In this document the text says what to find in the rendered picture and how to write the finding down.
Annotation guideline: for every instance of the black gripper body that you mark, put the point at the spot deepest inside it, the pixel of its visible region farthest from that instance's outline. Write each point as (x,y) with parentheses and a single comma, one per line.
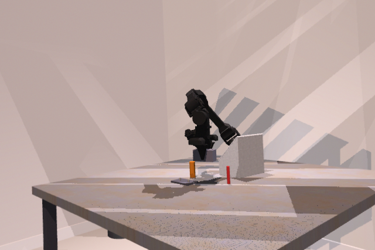
(204,135)

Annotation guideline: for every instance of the orange cylinder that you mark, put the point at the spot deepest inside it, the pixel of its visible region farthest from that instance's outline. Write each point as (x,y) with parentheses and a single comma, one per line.
(192,169)

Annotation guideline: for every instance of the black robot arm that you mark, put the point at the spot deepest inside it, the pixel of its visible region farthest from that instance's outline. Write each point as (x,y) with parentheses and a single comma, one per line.
(197,107)

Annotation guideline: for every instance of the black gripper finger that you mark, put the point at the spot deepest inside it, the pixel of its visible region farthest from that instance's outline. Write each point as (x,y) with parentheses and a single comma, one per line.
(209,145)
(202,150)

